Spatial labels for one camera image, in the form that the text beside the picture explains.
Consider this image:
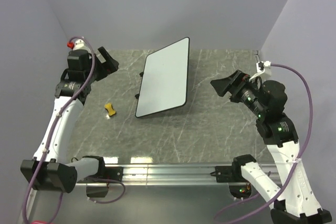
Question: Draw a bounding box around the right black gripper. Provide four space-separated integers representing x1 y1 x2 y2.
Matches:
210 68 266 115

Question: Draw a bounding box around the yellow whiteboard eraser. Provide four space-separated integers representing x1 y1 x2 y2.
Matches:
104 103 116 117

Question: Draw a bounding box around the white whiteboard black frame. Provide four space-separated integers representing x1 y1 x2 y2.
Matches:
135 37 190 118

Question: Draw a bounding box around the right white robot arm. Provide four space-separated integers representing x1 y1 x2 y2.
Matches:
211 70 332 223

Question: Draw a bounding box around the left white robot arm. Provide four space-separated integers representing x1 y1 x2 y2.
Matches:
20 46 119 193

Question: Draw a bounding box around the red object at edge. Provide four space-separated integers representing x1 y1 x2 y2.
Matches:
31 220 50 224

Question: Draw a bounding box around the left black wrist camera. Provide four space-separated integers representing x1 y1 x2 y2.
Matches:
67 49 90 81

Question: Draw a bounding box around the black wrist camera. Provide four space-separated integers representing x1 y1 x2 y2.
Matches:
262 80 288 114
67 49 90 81

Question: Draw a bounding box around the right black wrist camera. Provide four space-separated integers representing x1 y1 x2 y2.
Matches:
262 80 288 114

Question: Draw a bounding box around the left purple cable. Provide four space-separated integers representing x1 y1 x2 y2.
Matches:
21 36 127 224

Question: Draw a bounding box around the purple cable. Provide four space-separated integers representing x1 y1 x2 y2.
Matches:
21 36 127 224
213 62 313 220

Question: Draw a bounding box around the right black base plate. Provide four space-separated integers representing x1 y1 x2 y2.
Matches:
213 165 236 183

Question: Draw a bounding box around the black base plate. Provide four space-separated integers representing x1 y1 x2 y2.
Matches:
213 165 236 183
93 166 123 182

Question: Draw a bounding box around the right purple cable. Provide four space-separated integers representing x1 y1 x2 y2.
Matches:
213 62 313 220

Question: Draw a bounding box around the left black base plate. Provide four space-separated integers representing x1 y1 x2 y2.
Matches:
93 166 123 182

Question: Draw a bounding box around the aluminium mounting rail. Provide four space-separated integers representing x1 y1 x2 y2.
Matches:
76 163 281 186

